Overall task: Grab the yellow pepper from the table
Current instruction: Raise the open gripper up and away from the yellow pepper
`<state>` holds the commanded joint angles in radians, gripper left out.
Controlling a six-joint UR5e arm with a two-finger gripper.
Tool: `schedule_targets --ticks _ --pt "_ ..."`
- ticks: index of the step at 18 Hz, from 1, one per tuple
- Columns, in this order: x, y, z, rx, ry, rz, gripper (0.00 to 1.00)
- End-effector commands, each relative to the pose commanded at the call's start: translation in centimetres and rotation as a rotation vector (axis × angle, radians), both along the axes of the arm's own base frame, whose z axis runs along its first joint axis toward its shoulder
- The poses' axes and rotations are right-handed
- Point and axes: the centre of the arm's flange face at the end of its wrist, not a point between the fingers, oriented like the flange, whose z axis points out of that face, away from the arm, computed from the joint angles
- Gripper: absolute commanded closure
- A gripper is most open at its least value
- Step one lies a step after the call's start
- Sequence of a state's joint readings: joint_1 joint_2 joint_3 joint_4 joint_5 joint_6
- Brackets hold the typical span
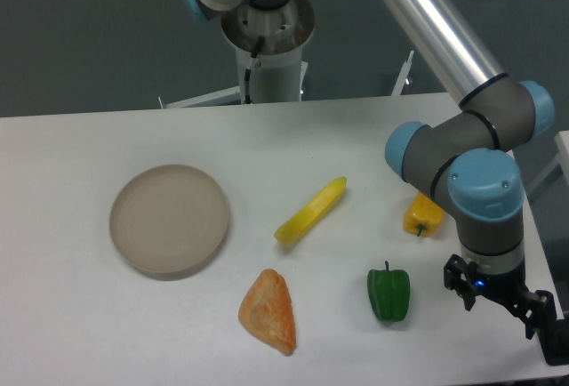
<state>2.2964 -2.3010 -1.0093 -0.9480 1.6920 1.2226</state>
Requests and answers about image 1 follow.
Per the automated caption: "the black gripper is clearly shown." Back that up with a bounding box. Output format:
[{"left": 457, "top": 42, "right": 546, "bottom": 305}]
[{"left": 444, "top": 254, "right": 568, "bottom": 366}]

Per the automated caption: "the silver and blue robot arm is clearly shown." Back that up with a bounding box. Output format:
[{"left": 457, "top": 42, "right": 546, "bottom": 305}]
[{"left": 186, "top": 0, "right": 568, "bottom": 366}]

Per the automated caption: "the yellow bell pepper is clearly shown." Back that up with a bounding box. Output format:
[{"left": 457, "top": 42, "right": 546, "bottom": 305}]
[{"left": 403, "top": 192, "right": 445, "bottom": 237}]

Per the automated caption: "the green bell pepper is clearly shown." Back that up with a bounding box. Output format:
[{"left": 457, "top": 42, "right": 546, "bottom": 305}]
[{"left": 366, "top": 261, "right": 411, "bottom": 322}]

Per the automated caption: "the yellow banana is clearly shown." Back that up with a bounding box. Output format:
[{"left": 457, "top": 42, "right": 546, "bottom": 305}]
[{"left": 274, "top": 176, "right": 347, "bottom": 245}]

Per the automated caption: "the orange triangular bread pastry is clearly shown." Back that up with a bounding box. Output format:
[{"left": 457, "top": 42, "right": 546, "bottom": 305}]
[{"left": 238, "top": 269, "right": 296, "bottom": 356}]

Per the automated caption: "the beige round plate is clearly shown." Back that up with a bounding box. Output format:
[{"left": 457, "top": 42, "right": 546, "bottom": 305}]
[{"left": 108, "top": 165, "right": 230, "bottom": 280}]

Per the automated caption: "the white post at right edge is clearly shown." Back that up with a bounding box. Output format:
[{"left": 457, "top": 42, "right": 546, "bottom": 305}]
[{"left": 525, "top": 130, "right": 568, "bottom": 203}]

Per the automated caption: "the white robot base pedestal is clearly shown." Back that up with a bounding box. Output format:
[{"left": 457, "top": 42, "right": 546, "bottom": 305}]
[{"left": 221, "top": 0, "right": 315, "bottom": 104}]

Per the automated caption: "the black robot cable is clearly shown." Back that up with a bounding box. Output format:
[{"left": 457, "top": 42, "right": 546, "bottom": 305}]
[{"left": 243, "top": 35, "right": 267, "bottom": 105}]

